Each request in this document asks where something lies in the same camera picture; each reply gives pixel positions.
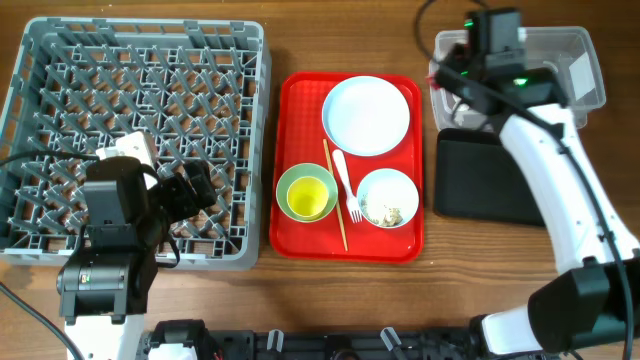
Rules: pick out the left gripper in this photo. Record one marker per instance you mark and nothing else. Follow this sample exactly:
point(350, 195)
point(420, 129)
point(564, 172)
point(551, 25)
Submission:
point(189, 206)

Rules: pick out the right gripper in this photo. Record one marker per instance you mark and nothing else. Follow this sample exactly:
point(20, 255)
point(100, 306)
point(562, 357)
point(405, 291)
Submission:
point(442, 71)

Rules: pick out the yellow cup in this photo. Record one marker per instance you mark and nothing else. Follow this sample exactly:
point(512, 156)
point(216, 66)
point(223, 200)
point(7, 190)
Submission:
point(307, 198)

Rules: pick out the small light blue bowl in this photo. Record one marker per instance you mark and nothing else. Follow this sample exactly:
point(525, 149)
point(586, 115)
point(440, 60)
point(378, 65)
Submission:
point(395, 184)

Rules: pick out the food scraps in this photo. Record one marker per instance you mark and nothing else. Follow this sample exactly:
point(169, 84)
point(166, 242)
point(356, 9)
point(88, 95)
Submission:
point(380, 211)

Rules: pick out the red sauce packet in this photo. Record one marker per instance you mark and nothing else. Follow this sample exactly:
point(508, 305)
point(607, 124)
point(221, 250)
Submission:
point(432, 82)

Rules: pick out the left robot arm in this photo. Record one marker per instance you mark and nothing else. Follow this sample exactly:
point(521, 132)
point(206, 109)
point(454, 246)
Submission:
point(104, 284)

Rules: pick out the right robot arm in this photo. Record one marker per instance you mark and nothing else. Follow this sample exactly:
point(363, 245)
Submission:
point(594, 299)

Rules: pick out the grey dishwasher rack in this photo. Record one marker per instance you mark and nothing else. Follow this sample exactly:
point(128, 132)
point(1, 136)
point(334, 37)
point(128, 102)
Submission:
point(198, 89)

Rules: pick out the large light blue plate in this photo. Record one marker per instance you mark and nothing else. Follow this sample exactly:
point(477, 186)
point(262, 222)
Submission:
point(365, 116)

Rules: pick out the black tray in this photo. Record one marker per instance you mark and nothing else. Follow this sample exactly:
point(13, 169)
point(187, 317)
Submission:
point(476, 178)

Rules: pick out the clear plastic bin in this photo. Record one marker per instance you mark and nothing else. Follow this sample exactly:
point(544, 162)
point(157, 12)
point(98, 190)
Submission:
point(567, 51)

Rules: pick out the green bowl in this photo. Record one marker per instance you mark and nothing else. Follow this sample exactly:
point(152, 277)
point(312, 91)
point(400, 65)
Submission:
point(303, 170)

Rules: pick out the wooden chopstick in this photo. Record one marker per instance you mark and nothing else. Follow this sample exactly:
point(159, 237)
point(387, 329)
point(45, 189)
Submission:
point(337, 205)

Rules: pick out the white plastic fork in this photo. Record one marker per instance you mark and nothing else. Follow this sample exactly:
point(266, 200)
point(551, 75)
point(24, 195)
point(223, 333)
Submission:
point(351, 200)

